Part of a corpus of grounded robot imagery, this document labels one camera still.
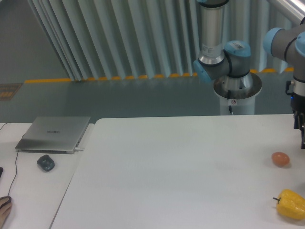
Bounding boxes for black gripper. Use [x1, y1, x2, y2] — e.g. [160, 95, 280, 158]
[285, 80, 305, 149]

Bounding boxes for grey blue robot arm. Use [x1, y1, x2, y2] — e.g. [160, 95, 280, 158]
[193, 0, 305, 140]

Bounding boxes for person's hand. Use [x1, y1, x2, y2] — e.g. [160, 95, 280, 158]
[0, 196, 12, 228]

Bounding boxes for brown egg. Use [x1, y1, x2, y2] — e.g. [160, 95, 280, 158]
[271, 152, 290, 167]

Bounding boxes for yellow bell pepper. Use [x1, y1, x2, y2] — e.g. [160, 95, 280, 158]
[273, 189, 305, 220]

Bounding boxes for white laptop plug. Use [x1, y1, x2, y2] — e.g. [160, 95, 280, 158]
[74, 147, 84, 152]

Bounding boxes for pale folding partition screen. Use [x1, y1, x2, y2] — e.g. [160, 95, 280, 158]
[27, 0, 301, 81]

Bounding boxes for silver closed laptop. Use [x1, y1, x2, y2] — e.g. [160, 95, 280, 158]
[15, 116, 90, 154]

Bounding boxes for dark earbuds case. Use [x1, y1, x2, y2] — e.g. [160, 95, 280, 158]
[37, 155, 55, 172]

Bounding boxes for black computer mouse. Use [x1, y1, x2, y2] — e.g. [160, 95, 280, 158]
[5, 196, 11, 204]

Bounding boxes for black keyboard edge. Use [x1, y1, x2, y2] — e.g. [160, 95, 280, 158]
[0, 167, 4, 178]

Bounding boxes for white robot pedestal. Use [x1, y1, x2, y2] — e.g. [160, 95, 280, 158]
[213, 72, 262, 115]

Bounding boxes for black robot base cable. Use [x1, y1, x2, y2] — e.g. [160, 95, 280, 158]
[226, 89, 235, 116]

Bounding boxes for black mouse cable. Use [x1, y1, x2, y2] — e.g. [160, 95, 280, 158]
[0, 123, 20, 197]

